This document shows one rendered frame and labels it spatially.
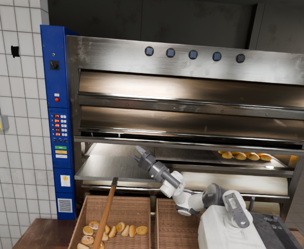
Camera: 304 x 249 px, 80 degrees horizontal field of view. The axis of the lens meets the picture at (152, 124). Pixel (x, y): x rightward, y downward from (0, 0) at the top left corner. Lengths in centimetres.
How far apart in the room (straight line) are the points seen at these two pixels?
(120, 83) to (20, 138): 92
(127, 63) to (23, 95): 81
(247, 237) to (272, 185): 125
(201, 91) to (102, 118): 78
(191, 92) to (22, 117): 130
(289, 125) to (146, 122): 114
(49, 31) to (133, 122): 83
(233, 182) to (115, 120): 114
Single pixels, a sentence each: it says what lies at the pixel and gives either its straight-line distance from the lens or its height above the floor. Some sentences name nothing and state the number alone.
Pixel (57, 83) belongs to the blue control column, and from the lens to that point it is 149.
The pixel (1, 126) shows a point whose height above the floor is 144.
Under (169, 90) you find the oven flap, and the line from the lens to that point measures 137.
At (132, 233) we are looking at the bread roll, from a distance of 172.
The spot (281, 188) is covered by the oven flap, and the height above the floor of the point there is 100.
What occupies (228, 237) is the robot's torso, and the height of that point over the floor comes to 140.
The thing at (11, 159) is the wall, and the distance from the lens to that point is 191.
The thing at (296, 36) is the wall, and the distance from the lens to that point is 530.
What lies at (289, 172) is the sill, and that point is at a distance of 199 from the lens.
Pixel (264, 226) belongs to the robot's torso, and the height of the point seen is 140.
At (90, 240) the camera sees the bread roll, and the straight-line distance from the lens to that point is 172.
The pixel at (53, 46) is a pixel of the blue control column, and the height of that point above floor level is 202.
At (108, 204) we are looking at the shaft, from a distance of 109.
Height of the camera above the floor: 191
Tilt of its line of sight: 16 degrees down
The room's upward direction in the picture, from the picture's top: 4 degrees clockwise
